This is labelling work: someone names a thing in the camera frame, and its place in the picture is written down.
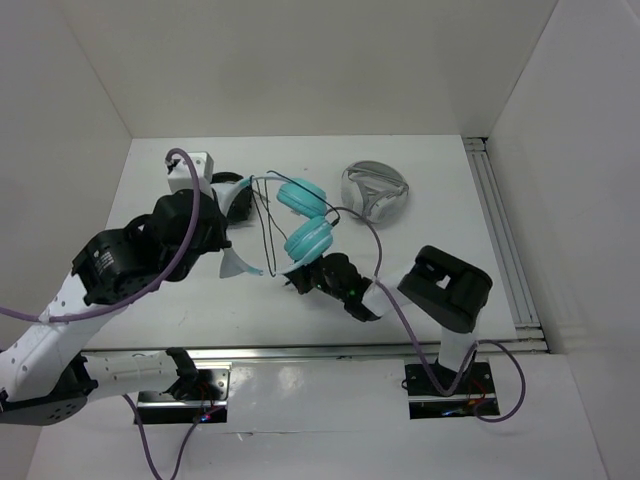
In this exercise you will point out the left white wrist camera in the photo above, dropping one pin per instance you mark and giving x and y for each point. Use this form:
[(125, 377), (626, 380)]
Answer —
[(179, 175)]

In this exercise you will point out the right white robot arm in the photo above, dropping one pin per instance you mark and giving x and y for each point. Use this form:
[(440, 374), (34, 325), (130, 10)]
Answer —
[(447, 289)]

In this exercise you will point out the black headphones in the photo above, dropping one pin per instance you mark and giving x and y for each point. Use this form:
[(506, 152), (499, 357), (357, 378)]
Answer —
[(240, 209)]

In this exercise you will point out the aluminium rail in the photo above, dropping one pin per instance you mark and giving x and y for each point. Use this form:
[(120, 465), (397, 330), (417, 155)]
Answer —
[(524, 313), (292, 353)]

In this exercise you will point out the aluminium rail at front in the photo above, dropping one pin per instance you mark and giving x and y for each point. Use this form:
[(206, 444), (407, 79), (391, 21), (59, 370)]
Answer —
[(292, 353)]

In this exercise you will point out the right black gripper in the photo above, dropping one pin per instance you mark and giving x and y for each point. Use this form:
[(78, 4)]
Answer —
[(299, 276)]

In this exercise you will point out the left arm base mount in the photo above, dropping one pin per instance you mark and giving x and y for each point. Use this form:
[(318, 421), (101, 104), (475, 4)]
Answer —
[(207, 402)]

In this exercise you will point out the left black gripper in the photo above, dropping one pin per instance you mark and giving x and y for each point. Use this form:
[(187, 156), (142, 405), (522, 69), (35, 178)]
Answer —
[(219, 237)]

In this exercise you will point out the aluminium rail at right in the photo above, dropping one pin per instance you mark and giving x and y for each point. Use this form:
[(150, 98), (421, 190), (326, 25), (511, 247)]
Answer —
[(524, 313)]

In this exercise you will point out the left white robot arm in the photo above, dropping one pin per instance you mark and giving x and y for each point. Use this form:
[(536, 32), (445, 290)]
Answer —
[(45, 375)]

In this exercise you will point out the white grey gaming headset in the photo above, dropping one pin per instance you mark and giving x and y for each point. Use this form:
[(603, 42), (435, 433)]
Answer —
[(374, 190)]

